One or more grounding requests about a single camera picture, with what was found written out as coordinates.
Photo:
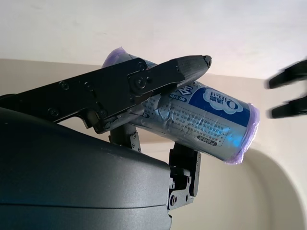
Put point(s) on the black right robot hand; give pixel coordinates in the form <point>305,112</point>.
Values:
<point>72,172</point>

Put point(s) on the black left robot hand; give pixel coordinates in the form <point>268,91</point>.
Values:
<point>283,76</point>

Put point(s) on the silver blue bag roll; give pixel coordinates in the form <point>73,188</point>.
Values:
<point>206,119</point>

